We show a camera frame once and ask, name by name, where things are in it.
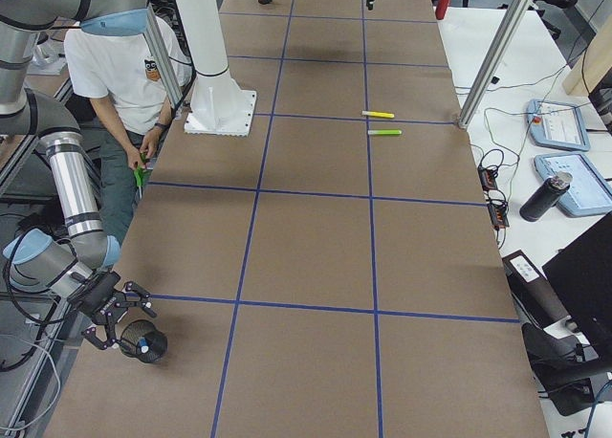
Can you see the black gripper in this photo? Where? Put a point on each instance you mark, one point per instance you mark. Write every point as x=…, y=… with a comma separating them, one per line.
x=101, y=302

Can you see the blue highlighter marker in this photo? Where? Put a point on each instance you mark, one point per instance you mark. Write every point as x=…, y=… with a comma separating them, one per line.
x=143, y=345

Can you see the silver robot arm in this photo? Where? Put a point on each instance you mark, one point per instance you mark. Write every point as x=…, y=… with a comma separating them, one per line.
x=78, y=271

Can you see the right black mesh cup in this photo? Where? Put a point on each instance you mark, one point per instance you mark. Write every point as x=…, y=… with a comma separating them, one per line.
x=142, y=328

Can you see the yellow highlighter marker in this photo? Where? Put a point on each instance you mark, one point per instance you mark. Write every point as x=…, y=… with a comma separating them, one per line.
x=378, y=115

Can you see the green highlighter marker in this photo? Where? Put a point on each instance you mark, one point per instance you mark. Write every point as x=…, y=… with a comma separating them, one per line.
x=384, y=132

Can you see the person in white shirt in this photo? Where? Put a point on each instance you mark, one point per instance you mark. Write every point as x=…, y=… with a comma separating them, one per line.
x=120, y=77

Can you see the upper blue teach pendant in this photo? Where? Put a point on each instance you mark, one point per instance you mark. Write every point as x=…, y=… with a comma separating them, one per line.
x=557, y=125

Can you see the blue teach pendant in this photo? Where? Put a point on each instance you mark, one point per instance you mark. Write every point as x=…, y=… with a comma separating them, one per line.
x=588, y=194
x=557, y=125

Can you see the black water bottle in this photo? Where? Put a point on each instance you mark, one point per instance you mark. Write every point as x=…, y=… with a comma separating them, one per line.
x=546, y=196

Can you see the lower blue teach pendant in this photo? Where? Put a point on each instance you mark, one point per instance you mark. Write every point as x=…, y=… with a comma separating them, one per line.
x=588, y=194

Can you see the aluminium frame post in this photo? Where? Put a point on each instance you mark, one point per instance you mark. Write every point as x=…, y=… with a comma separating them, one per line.
x=500, y=43

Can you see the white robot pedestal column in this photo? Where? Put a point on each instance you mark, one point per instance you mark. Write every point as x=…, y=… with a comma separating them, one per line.
x=218, y=105

